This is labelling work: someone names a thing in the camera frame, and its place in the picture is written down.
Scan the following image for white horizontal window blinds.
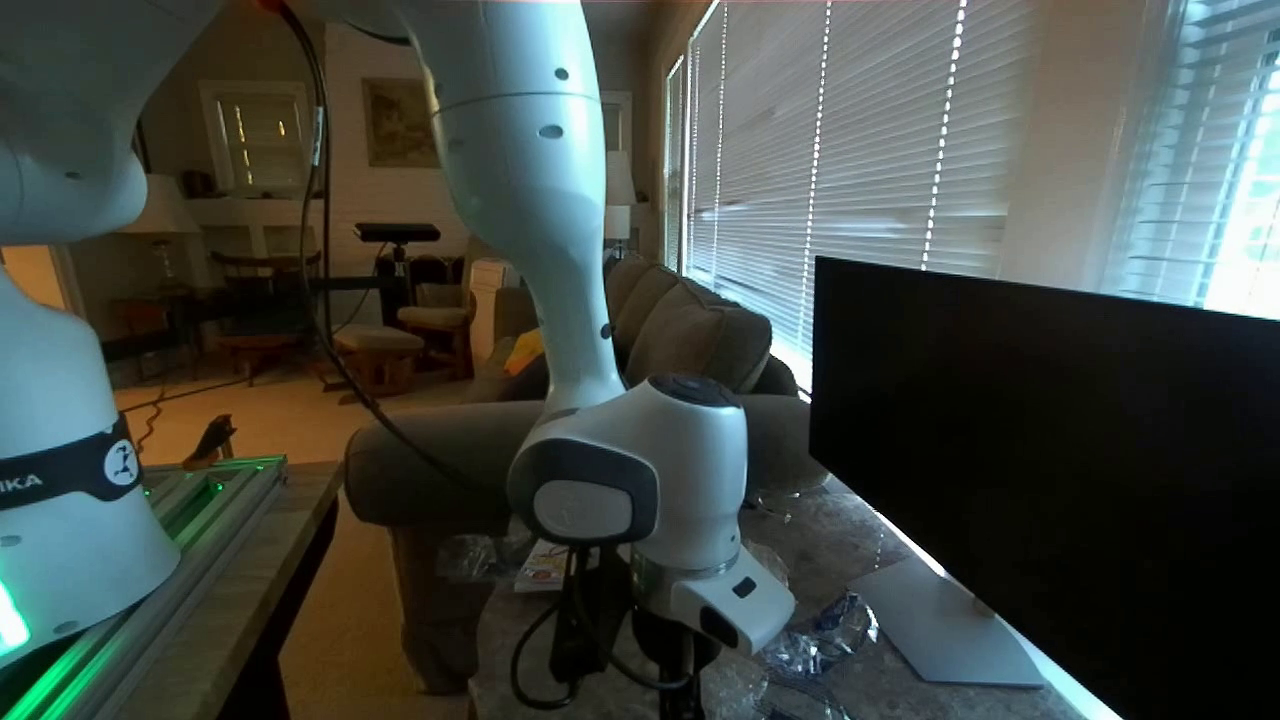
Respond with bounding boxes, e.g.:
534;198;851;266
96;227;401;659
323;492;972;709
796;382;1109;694
660;0;1190;392

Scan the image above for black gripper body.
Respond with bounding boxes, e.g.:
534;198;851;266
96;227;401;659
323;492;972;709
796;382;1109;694
635;609;723;720

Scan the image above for large framed landscape picture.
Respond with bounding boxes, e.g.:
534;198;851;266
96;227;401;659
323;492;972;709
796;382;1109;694
361;74;442;170

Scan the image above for dark dining table set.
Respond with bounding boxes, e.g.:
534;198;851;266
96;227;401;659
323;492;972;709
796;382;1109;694
194;242;323;376

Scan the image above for grey-olive fabric sofa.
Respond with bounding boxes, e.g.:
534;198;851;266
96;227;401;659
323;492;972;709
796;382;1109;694
341;253;814;694

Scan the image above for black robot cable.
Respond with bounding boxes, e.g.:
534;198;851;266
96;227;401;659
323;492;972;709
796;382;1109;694
285;0;534;535

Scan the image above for metal base plate green-lit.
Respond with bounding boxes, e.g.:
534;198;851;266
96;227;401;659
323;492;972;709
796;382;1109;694
0;452;292;720

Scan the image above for table lamp wide white shade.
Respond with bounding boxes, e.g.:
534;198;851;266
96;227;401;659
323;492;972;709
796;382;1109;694
125;176;194;242

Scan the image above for black flat screen monitor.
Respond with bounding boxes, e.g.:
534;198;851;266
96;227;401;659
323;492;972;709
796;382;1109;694
809;253;1280;720

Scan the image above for wooden upholstered ottoman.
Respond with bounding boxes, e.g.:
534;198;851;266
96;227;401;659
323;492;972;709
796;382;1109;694
329;324;433;404

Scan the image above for magazine with picture cover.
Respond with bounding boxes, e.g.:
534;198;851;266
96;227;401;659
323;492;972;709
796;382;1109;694
513;535;570;596

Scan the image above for wooden upholstered armchair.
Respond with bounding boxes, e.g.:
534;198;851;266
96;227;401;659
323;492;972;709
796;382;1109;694
391;253;481;376

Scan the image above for glass side table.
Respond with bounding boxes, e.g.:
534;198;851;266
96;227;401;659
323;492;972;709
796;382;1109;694
465;470;1122;720

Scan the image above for wooden Husky workbench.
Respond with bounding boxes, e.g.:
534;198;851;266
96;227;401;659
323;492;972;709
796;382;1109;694
75;455;347;720

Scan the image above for crumpled clear plastic wrapper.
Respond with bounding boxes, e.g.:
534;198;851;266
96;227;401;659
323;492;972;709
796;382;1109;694
764;591;884;685

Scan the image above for small window blind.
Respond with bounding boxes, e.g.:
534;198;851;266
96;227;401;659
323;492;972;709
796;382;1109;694
1116;0;1280;324

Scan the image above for table lamp narrow white shade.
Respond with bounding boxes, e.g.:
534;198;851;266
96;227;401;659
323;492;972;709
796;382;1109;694
605;150;640;253

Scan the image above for small black floor object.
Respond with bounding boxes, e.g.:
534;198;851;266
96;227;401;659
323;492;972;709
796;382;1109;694
180;411;241;470

